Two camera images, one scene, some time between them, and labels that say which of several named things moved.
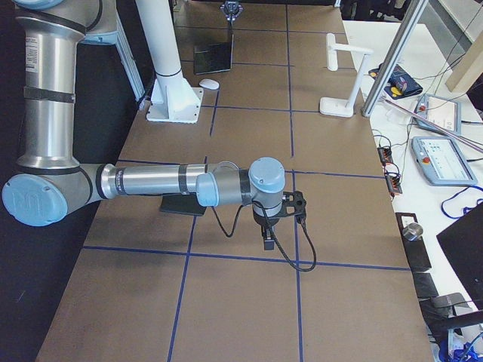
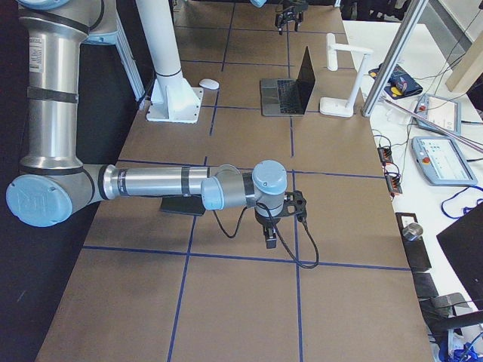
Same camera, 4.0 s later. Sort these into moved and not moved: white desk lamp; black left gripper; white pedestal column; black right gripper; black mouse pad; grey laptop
Moved: black left gripper; grey laptop
Not moved: black mouse pad; white desk lamp; white pedestal column; black right gripper
